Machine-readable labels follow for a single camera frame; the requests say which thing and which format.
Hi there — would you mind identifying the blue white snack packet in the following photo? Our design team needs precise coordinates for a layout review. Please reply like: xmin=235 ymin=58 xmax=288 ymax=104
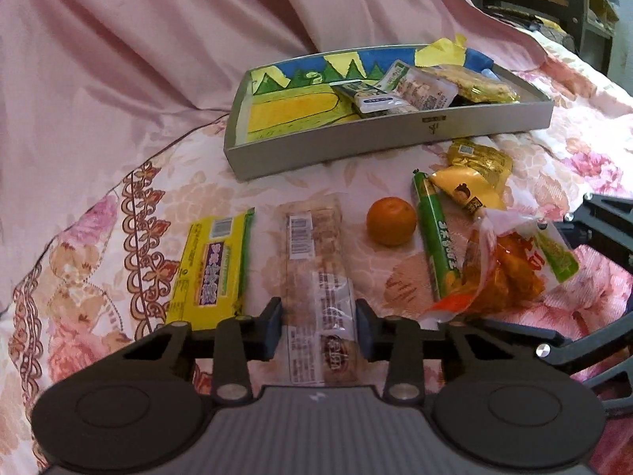
xmin=330 ymin=79 xmax=411 ymax=118

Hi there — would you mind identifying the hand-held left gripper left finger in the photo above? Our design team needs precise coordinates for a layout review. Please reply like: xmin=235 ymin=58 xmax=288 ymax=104
xmin=121 ymin=298 xmax=284 ymax=403

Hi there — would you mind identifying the black floor fan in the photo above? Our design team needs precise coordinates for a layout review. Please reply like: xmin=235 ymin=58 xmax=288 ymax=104
xmin=536 ymin=25 xmax=577 ymax=51

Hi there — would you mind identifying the large pink curtain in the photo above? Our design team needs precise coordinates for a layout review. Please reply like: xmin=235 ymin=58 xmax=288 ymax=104
xmin=0 ymin=0 xmax=550 ymax=194

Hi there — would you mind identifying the orange mandarin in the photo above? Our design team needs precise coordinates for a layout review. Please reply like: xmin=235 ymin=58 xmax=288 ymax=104
xmin=366 ymin=197 xmax=417 ymax=247

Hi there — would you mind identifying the green sausage stick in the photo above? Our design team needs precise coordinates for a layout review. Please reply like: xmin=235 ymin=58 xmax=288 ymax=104
xmin=413 ymin=169 xmax=463 ymax=302

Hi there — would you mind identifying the yellow noodle snack packet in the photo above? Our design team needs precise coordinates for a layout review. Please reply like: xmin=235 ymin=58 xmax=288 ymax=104
xmin=435 ymin=64 xmax=522 ymax=105

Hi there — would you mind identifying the floral bed sheet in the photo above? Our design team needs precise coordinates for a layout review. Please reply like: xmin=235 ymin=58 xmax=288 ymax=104
xmin=0 ymin=54 xmax=633 ymax=475

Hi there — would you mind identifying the grey cardboard tray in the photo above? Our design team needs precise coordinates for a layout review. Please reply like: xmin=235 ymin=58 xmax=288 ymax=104
xmin=224 ymin=44 xmax=555 ymax=182

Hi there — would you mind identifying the orange snack packet green label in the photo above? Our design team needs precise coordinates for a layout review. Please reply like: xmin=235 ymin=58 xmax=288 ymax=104
xmin=420 ymin=208 xmax=580 ymax=317

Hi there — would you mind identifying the colourful drawn paper liner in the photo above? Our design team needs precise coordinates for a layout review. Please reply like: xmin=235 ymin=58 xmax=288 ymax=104
xmin=244 ymin=46 xmax=495 ymax=142

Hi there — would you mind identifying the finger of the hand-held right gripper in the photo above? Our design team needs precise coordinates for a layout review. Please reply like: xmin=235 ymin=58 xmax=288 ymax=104
xmin=465 ymin=319 xmax=633 ymax=382
xmin=551 ymin=194 xmax=633 ymax=268

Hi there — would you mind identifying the golden snack packet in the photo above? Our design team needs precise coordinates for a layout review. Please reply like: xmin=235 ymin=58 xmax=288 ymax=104
xmin=446 ymin=139 xmax=514 ymax=194

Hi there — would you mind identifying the yellow black bag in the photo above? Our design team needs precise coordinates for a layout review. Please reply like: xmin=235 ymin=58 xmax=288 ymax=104
xmin=487 ymin=5 xmax=559 ymax=29

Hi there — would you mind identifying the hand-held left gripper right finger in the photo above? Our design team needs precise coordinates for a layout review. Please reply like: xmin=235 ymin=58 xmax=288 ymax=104
xmin=355 ymin=299 xmax=510 ymax=401

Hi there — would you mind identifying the silver white snack pouch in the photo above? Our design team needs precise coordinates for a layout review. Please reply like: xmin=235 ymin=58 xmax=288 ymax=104
xmin=381 ymin=61 xmax=458 ymax=112

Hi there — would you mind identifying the clear biscuit packet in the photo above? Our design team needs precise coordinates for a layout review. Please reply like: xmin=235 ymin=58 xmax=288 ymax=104
xmin=277 ymin=195 xmax=359 ymax=387

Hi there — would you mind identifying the yellow green snack packet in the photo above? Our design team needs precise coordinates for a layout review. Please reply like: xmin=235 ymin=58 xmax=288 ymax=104
xmin=165 ymin=208 xmax=256 ymax=332

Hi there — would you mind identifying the yellow triangular snack packet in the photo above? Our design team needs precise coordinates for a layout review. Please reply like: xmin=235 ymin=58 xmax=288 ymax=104
xmin=428 ymin=167 xmax=508 ymax=219

